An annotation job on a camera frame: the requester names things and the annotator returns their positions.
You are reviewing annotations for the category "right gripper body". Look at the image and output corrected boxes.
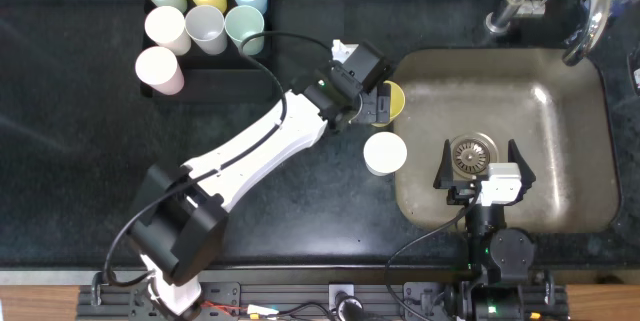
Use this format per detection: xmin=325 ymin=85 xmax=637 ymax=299
xmin=446 ymin=183 xmax=484 ymax=207

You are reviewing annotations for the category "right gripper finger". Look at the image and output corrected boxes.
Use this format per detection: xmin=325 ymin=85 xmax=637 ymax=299
xmin=433 ymin=139 xmax=457 ymax=191
xmin=507 ymin=139 xmax=537 ymax=197

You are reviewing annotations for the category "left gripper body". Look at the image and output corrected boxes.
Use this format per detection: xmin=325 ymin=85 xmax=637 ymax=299
xmin=356 ymin=80 xmax=394 ymax=127

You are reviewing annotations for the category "white cup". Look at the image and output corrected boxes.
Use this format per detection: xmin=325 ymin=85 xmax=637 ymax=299
xmin=362 ymin=131 xmax=409 ymax=177
xmin=143 ymin=5 xmax=192 ymax=57

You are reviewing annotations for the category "pink cup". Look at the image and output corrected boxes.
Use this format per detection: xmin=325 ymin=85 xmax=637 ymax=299
xmin=134 ymin=45 xmax=186 ymax=96

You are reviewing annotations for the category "steel sink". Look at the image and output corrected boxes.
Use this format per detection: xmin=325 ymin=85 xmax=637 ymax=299
xmin=392 ymin=48 xmax=621 ymax=235

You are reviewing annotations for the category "black tray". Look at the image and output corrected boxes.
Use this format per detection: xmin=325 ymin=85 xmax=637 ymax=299
xmin=139 ymin=0 xmax=275 ymax=103

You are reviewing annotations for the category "grey cup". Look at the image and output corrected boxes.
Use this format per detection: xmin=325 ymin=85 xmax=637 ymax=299
xmin=184 ymin=4 xmax=229 ymax=56

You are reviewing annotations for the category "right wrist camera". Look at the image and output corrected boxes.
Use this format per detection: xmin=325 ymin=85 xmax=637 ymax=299
xmin=478 ymin=162 xmax=524 ymax=207

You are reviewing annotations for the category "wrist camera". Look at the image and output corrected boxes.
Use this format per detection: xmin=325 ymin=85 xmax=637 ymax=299
xmin=331 ymin=38 xmax=359 ymax=64
xmin=478 ymin=162 xmax=524 ymax=207

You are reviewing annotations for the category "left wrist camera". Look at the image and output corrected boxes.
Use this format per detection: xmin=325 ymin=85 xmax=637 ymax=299
xmin=331 ymin=38 xmax=359 ymax=64

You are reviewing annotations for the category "black cable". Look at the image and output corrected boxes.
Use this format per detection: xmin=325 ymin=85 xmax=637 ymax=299
xmin=383 ymin=183 xmax=484 ymax=321
xmin=103 ymin=30 xmax=335 ymax=288

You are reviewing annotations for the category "mounting rail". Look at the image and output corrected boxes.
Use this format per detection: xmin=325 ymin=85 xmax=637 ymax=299
xmin=77 ymin=269 xmax=571 ymax=321

